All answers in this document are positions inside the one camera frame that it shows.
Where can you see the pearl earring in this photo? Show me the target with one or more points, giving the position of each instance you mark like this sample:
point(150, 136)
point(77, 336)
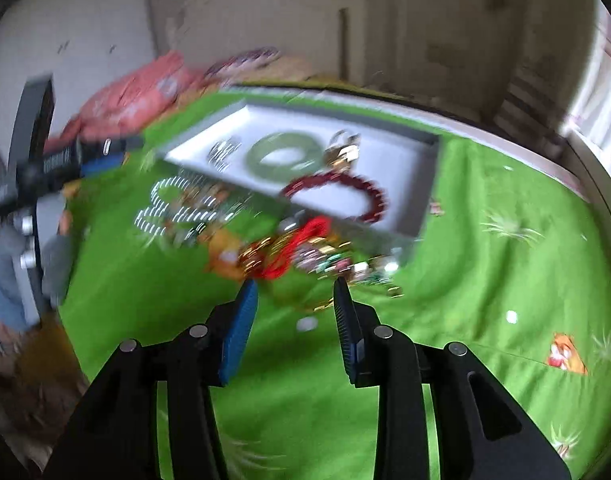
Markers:
point(307, 324)

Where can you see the green jade bangle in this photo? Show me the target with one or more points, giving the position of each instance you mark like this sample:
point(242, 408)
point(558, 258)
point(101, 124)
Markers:
point(285, 156)

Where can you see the grey jewelry tray box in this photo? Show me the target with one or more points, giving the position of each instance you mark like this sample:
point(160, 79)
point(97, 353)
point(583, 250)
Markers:
point(372, 177)

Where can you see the white bed headboard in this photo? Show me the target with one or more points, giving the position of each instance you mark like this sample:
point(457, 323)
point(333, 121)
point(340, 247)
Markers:
point(330, 34)

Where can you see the striped printed curtain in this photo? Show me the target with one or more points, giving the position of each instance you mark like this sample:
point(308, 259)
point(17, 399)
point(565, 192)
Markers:
point(562, 82)

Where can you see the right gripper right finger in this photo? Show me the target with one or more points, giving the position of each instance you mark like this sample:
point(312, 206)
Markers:
point(482, 431)

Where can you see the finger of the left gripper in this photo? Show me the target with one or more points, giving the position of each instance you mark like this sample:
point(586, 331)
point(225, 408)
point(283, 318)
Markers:
point(84, 159)

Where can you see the pink folded quilt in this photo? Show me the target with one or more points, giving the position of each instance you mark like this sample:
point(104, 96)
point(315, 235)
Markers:
point(130, 103)

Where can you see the patterned round pillow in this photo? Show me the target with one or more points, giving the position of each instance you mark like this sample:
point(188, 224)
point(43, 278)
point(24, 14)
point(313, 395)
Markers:
point(241, 62)

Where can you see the grey gloved left hand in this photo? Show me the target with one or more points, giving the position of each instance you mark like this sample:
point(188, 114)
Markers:
point(58, 260)

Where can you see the gold rings cluster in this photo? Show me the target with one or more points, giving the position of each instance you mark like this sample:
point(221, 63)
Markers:
point(343, 151)

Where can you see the green printed bed sheet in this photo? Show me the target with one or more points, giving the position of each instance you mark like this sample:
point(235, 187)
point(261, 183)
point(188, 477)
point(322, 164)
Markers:
point(513, 264)

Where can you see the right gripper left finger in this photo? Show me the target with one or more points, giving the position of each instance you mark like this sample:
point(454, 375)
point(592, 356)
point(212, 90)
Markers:
point(112, 433)

